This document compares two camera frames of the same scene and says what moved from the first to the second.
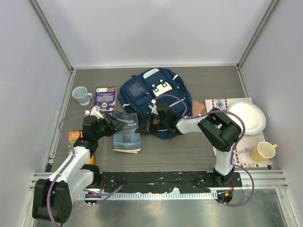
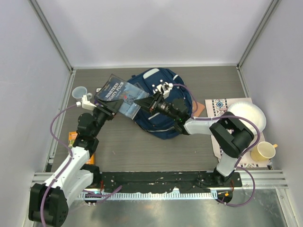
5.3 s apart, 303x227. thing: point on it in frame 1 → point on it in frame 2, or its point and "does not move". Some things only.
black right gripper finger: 145,127 → 147,103
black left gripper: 115,124 → 111,109
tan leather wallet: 198,108 does not move
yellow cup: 264,151 does not move
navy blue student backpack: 140,92 does not move
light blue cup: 80,93 does not move
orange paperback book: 73,135 does not move
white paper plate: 253,117 does not move
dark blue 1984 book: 126,139 → 115,88
